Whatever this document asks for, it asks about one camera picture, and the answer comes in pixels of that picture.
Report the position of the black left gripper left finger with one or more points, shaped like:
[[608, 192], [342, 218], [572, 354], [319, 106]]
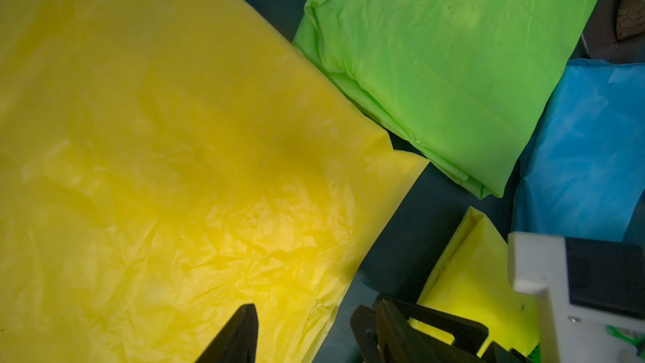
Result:
[[237, 341]]

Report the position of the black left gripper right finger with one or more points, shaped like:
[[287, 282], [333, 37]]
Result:
[[384, 334]]

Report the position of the green plastic basket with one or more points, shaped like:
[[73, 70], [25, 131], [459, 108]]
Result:
[[634, 338]]

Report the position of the large yellow raincoat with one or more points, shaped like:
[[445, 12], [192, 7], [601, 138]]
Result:
[[164, 162]]

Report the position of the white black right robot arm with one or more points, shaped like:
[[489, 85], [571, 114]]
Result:
[[590, 296]]

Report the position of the small neon yellow folded raincoat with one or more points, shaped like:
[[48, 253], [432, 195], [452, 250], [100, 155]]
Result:
[[470, 280]]

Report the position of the blue folded raincoat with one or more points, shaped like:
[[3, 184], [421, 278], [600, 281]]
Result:
[[582, 172]]

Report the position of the lime green folded raincoat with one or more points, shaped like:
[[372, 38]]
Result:
[[464, 81]]

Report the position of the pink cherry blossom tree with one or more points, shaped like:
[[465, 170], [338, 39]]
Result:
[[629, 19]]

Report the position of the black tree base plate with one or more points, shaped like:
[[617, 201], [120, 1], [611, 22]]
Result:
[[599, 37]]

